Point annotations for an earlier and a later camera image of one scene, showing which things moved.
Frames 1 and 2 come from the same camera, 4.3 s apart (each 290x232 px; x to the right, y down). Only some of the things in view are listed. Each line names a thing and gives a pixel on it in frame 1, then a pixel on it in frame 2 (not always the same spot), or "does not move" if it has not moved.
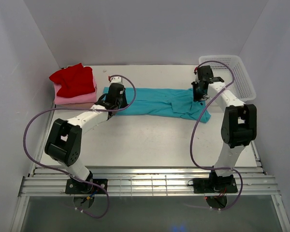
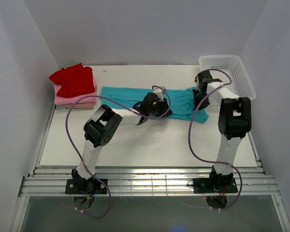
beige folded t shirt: [75, 106] does not move
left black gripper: [124, 103] → [166, 111]
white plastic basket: [231, 69] does not move
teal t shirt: [170, 102] does not move
